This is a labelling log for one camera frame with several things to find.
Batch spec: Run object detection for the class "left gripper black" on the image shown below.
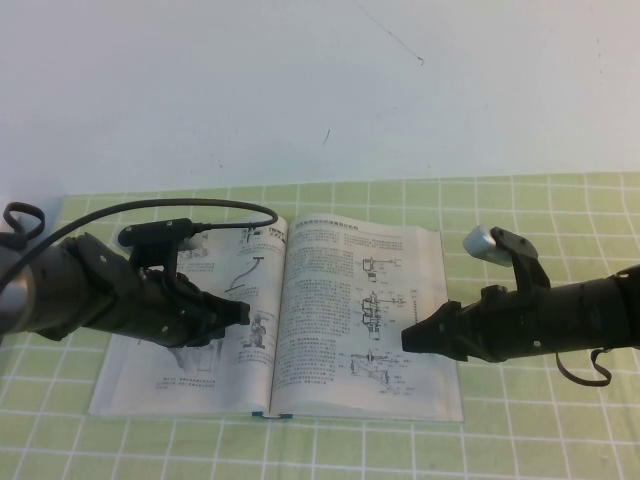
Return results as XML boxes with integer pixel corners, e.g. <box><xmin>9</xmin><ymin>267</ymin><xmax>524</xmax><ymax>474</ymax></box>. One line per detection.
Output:
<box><xmin>109</xmin><ymin>269</ymin><xmax>252</xmax><ymax>350</ymax></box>

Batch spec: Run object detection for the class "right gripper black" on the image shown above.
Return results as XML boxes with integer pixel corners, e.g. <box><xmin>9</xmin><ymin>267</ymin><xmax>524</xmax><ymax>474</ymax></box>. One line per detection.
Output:
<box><xmin>401</xmin><ymin>283</ymin><xmax>557</xmax><ymax>365</ymax></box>

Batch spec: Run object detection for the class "white technical book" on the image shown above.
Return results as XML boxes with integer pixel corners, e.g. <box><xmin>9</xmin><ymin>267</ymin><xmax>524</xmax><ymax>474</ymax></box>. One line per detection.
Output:
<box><xmin>88</xmin><ymin>213</ymin><xmax>467</xmax><ymax>426</ymax></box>

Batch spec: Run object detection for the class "green white checked tablecloth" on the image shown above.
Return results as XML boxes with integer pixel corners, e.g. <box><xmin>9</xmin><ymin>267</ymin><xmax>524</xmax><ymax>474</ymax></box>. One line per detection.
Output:
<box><xmin>0</xmin><ymin>171</ymin><xmax>640</xmax><ymax>480</ymax></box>

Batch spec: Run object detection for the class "black bracket of flat camera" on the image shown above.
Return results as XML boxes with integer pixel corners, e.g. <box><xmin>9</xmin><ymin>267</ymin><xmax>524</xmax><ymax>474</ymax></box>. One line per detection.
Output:
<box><xmin>130</xmin><ymin>242</ymin><xmax>180</xmax><ymax>284</ymax></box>

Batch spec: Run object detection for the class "round silver wrist camera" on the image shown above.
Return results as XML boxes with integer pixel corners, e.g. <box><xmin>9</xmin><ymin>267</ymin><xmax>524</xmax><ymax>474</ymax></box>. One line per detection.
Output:
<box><xmin>462</xmin><ymin>225</ymin><xmax>514</xmax><ymax>269</ymax></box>

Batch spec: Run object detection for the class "black bracket of silver camera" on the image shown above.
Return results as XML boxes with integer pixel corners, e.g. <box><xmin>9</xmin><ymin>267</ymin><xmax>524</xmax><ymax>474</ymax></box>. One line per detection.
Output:
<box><xmin>490</xmin><ymin>227</ymin><xmax>552</xmax><ymax>294</ymax></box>

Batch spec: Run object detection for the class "flat black wrist camera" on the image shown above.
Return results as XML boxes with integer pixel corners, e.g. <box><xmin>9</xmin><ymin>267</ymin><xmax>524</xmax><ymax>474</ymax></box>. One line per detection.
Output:
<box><xmin>118</xmin><ymin>218</ymin><xmax>197</xmax><ymax>249</ymax></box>

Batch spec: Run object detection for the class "thin black cable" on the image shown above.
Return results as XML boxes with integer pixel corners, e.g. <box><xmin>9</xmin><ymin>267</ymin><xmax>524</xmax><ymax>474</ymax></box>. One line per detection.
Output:
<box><xmin>554</xmin><ymin>347</ymin><xmax>612</xmax><ymax>387</ymax></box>

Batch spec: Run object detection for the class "black cable loop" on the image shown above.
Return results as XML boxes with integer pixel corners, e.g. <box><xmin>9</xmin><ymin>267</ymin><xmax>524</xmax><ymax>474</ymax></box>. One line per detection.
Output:
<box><xmin>2</xmin><ymin>202</ymin><xmax>47</xmax><ymax>249</ymax></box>

